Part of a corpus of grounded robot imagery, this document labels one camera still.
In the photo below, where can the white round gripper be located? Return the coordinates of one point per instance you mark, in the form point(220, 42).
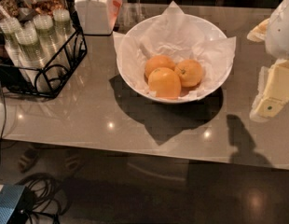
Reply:
point(281, 32)

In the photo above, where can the orange with stem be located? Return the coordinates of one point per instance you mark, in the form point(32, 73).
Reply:
point(190, 72)

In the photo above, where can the white bowl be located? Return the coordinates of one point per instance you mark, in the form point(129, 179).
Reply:
point(141, 78)

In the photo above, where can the front orange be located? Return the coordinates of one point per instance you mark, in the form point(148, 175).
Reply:
point(164, 83)

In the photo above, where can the back left orange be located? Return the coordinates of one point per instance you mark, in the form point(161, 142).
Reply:
point(157, 62)

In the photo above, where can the white paper liner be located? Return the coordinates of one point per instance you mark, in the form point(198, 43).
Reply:
point(169, 41)

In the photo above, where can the orange packet behind canister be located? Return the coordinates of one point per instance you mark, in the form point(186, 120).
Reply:
point(113, 11)

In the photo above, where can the white ceramic canister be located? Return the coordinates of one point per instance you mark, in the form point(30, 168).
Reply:
point(94, 16)

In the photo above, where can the plastic cup stack right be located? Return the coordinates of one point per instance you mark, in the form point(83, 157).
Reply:
point(63, 24)

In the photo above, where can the plastic cup stack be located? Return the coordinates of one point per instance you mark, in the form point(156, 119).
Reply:
point(63, 24)
point(35, 60)
point(9, 27)
point(51, 43)

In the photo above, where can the plastic cup stack middle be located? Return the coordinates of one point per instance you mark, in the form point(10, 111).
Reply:
point(51, 43)

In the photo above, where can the plastic cup stack front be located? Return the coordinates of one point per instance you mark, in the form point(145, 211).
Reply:
point(35, 60)

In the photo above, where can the plastic cup stack far left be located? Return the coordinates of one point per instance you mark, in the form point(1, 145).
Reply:
point(9, 27)

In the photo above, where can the blue grey box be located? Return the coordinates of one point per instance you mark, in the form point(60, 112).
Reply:
point(10, 197)

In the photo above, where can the black wire rack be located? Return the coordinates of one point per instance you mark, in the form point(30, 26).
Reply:
point(41, 45)

